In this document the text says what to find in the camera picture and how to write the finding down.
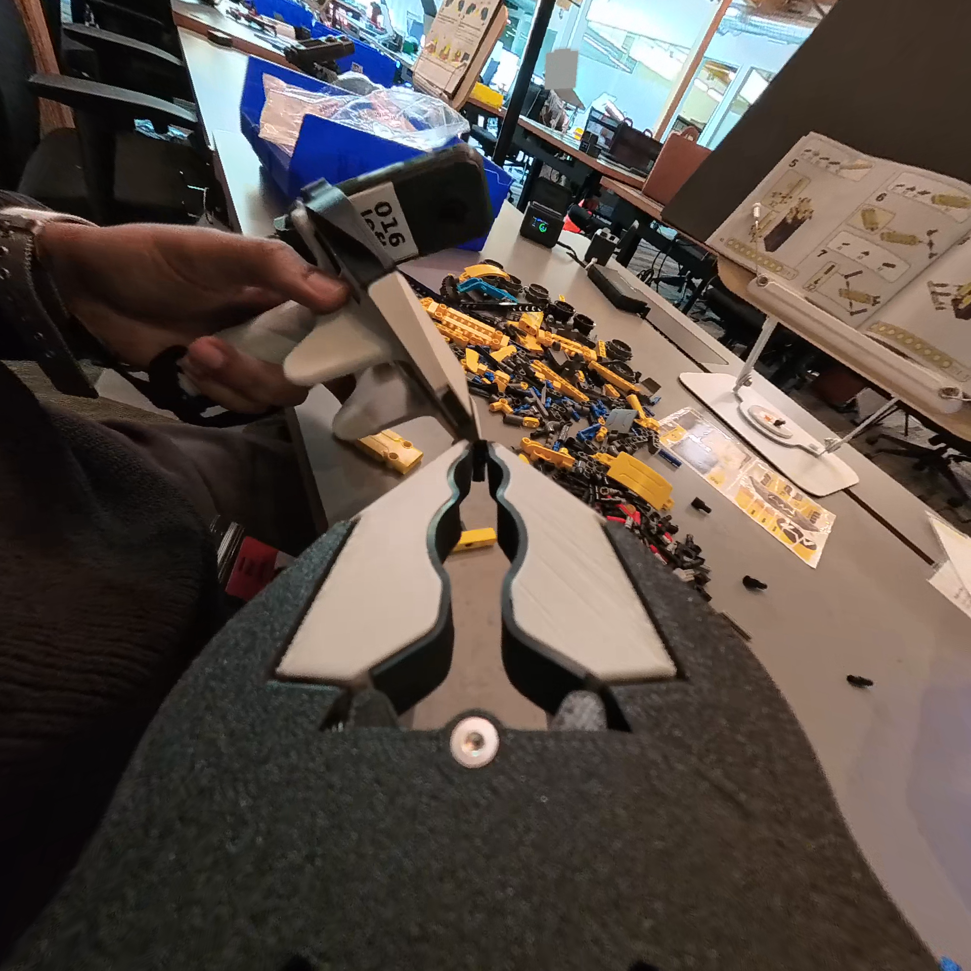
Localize white printed paper sheets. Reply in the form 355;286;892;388
925;512;971;617

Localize black power adapter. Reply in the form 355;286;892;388
586;261;652;314

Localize white book stand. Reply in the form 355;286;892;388
677;273;966;499

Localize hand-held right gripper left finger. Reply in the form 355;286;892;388
275;442;475;691

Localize black backing board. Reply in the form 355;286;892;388
660;0;971;244

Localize person's left hand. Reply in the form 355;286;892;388
36;220;355;415

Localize printed cardboard box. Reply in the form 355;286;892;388
413;0;509;111

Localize yellow rectangular panel brick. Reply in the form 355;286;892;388
355;428;424;475

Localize person's left forearm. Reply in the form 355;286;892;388
0;190;101;401

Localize open instruction booklet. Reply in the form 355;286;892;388
705;133;971;365

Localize black office chair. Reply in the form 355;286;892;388
26;23;229;229

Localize black power bank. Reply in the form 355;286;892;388
520;201;566;244

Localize pile of black red pins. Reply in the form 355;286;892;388
554;455;714;604

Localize red black tag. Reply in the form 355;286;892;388
214;516;298;602

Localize pile of yellow blue bricks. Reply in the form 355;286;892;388
425;261;676;517

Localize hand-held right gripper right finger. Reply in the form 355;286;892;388
485;442;678;690

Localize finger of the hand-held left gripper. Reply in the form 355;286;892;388
357;271;483;444

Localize blue plastic storage bin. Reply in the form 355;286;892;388
240;57;513;253

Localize clear plastic bag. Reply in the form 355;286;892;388
258;72;471;153

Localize large yellow panel brick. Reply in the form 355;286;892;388
607;451;675;513

